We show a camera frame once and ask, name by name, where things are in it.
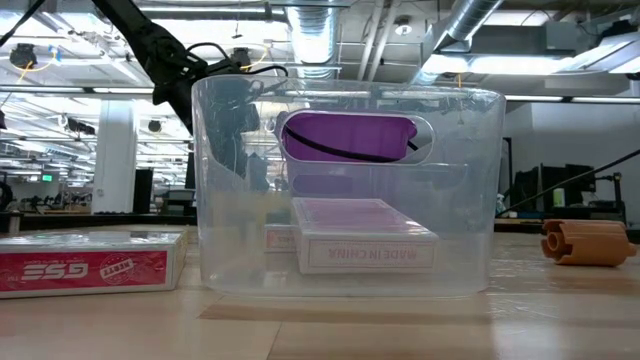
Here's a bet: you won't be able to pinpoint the slanted silver spiral duct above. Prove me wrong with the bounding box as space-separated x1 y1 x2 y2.
433 0 505 51

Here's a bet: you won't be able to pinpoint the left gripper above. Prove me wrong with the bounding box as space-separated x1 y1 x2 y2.
201 77 272 194

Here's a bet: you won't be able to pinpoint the black ceiling camera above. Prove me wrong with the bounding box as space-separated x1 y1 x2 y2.
230 46 254 70
9 43 39 70

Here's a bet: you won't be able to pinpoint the purple plastic bucket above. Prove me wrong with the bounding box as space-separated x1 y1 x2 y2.
275 110 420 199

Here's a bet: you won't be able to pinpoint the black stand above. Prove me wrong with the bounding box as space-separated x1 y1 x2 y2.
595 171 627 227

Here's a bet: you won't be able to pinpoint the black monitors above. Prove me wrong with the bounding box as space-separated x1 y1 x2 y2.
513 162 597 214

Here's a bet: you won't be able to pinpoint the clear plastic bin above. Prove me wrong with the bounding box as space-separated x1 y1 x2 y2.
191 74 507 300

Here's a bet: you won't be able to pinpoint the brown toy block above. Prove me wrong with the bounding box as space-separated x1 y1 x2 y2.
540 219 639 268

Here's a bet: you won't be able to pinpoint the wide silver spiral duct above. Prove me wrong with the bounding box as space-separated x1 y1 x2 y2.
285 3 343 79

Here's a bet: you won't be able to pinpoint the thin black cable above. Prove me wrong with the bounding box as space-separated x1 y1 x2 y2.
494 148 640 219

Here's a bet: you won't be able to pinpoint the long ceiling light panel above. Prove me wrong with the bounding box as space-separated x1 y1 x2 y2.
420 52 569 77

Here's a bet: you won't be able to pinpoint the white pillar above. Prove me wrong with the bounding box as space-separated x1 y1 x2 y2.
91 98 140 215

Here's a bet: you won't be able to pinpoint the black speaker box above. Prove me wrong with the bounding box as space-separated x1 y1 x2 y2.
133 168 155 215

